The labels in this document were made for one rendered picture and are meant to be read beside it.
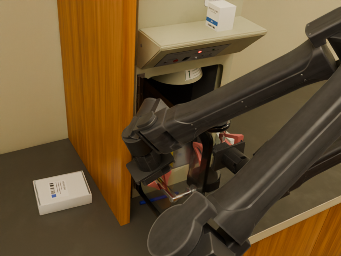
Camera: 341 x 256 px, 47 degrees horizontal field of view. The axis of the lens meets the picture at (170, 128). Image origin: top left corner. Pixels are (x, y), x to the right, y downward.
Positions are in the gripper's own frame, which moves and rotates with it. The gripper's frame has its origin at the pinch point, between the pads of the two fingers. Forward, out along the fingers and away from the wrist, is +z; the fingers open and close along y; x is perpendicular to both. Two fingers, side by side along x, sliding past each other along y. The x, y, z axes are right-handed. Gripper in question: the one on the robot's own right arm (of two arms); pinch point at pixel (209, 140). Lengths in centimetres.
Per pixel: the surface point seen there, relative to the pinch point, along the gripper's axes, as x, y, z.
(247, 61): 7, -63, 53
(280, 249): 48, -27, -13
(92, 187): 24.2, 27.1, 24.4
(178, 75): -15.3, 2.6, 13.7
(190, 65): -19.1, 1.0, 10.6
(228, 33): -31.2, -1.8, -0.5
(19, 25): -23, 36, 55
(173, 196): -0.1, 22.2, -15.3
